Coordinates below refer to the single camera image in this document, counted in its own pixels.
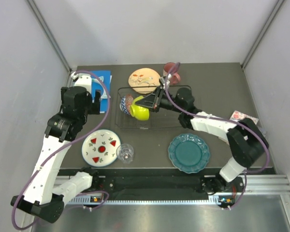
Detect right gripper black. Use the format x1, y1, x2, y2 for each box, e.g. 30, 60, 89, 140
136, 87, 184, 114

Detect lime green bowl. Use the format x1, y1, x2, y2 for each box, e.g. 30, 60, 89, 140
130, 96, 150, 121

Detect orange blue patterned bowl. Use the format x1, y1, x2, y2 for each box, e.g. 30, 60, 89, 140
119, 94, 134, 115

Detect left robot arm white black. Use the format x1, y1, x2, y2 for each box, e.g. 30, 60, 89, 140
11, 86, 101, 224

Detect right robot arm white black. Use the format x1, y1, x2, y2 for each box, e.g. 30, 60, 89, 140
135, 87, 269, 191

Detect teal cat ear headphones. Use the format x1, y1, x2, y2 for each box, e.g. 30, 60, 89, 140
99, 75, 112, 99

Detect peach bird plate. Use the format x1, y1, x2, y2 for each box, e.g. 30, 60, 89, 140
128, 68, 160, 94

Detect pink mug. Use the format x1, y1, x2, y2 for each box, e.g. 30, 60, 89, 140
163, 62, 181, 85

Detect watermelon pattern plate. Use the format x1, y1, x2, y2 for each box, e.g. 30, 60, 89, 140
82, 130, 121, 168

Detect clear drinking glass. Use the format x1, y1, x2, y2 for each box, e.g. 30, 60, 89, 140
116, 144, 134, 164

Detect teal scalloped plate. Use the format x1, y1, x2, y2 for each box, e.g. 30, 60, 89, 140
168, 133, 210, 174

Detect Little Women book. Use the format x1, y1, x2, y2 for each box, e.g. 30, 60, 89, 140
230, 110, 259, 124

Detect black wire dish rack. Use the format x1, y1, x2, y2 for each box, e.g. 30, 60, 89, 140
115, 87, 181, 130

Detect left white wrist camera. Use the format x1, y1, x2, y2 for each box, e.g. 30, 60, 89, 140
70, 72, 92, 94

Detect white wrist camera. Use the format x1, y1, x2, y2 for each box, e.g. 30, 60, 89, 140
159, 76, 170, 89
70, 72, 92, 94

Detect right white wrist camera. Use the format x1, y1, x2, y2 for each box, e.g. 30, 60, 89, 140
159, 76, 170, 89

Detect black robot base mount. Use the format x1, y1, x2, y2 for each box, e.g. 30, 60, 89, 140
72, 166, 247, 200

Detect white slotted cable duct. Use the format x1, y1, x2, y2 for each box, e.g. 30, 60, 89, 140
65, 194, 221, 206

